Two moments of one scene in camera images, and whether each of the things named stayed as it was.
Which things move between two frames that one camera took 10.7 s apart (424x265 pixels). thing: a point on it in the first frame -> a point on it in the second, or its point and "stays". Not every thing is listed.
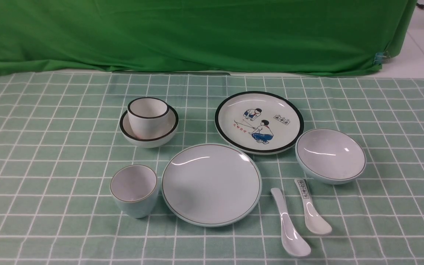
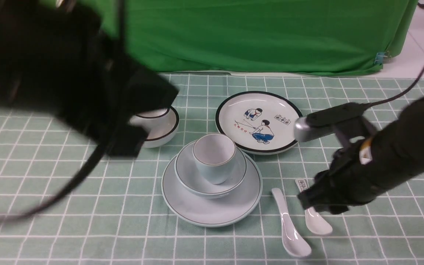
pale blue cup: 134,188 -> 215,153
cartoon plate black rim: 258,123 stays
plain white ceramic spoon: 294,244 stays
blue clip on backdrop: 378,57 stays
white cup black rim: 148,116 stays
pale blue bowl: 330,156 -> 189,179
